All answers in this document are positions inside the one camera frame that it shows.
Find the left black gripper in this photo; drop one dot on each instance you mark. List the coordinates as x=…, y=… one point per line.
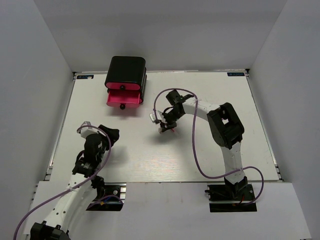
x=113, y=133

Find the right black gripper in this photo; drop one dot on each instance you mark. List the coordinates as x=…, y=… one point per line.
x=165, y=126

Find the left blue corner label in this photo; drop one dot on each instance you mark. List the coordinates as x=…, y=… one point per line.
x=85, y=77

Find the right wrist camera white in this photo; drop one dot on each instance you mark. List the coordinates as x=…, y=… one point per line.
x=157, y=117

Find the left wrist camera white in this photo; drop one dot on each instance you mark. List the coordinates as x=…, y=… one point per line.
x=86, y=129

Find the black drawer cabinet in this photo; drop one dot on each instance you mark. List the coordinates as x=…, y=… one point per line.
x=127, y=69

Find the pink top drawer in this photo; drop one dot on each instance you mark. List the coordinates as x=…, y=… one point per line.
x=123, y=86

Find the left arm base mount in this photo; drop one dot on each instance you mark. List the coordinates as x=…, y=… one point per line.
x=110, y=196

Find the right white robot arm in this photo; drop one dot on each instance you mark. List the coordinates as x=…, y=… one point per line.
x=225, y=126

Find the right blue corner label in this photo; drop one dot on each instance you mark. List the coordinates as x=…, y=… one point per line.
x=235, y=74

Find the blue corner label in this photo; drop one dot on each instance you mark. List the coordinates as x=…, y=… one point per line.
x=235, y=74
x=85, y=77

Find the pink drawer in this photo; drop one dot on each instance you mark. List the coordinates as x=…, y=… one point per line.
x=124, y=99
x=123, y=86

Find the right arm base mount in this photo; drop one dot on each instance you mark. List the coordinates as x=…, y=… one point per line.
x=221, y=202

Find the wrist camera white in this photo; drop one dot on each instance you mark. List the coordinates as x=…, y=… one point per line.
x=86, y=129
x=157, y=117

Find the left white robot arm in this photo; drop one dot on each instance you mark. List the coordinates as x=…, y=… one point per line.
x=84, y=189

